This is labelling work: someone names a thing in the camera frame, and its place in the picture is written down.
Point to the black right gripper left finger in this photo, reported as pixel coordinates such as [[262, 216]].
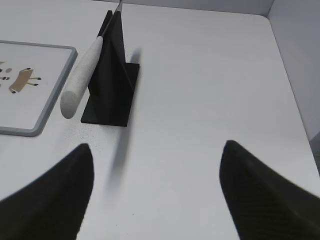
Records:
[[53, 206]]

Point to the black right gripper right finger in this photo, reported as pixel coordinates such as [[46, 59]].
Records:
[[263, 204]]

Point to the cleaver knife with white handle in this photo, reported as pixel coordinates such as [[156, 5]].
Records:
[[79, 79]]

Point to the black knife stand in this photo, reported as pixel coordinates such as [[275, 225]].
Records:
[[112, 85]]

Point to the white cutting board grey rim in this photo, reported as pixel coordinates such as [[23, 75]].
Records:
[[32, 76]]

